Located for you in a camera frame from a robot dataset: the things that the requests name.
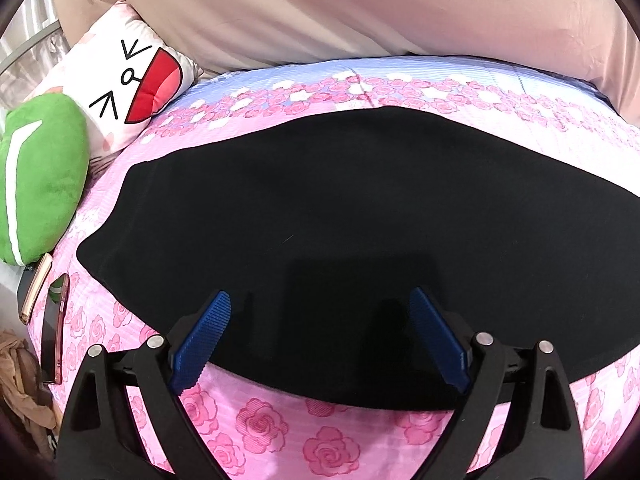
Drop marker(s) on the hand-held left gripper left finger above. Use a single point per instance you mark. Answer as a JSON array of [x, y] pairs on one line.
[[202, 335]]

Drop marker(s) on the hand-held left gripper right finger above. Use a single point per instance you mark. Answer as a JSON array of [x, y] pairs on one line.
[[437, 335]]

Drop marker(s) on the black pants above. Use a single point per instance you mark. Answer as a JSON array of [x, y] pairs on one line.
[[325, 200]]

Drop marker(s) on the pink rose print blanket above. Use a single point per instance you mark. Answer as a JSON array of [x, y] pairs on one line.
[[280, 425]]

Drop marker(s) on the phone in red case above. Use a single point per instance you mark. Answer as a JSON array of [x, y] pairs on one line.
[[52, 330]]

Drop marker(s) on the gold phone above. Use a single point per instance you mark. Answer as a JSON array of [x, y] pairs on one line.
[[35, 290]]

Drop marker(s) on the brown cloth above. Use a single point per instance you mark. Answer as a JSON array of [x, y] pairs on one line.
[[20, 385]]

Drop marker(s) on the green plush pillow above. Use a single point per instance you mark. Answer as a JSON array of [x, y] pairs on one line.
[[40, 180]]

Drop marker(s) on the white cartoon face pillow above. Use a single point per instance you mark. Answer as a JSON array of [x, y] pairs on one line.
[[100, 75]]

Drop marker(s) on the silver curtain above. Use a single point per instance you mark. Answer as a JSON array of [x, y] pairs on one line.
[[27, 55]]

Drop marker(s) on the beige sheet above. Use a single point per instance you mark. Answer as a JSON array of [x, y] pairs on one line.
[[325, 10]]

